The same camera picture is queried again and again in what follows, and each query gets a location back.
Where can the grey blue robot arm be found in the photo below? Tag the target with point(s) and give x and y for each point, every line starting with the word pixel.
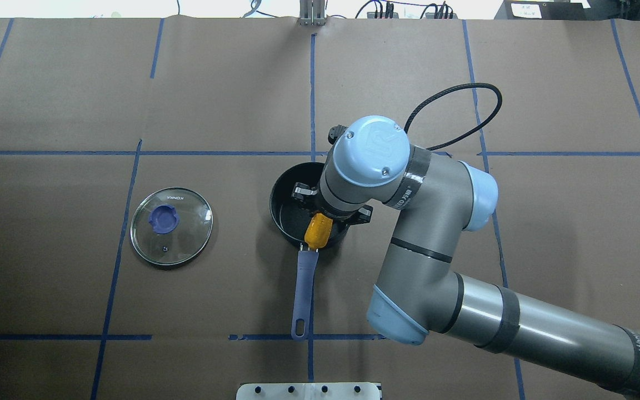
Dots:
pixel 416 292

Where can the dark blue saucepan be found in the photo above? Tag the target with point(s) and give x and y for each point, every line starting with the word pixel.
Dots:
pixel 293 220

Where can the black box with label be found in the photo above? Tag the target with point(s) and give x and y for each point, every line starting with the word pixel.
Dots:
pixel 541 10

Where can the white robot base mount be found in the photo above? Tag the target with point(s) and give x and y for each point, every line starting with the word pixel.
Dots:
pixel 310 390

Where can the metal camera stand post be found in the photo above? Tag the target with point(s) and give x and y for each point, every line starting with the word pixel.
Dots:
pixel 312 12

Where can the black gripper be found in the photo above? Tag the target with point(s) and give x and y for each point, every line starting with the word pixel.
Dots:
pixel 301 192

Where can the glass pot lid blue knob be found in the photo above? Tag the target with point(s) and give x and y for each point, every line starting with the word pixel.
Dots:
pixel 171 227

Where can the orange toy corn cob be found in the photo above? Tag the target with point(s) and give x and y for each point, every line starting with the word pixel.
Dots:
pixel 318 231

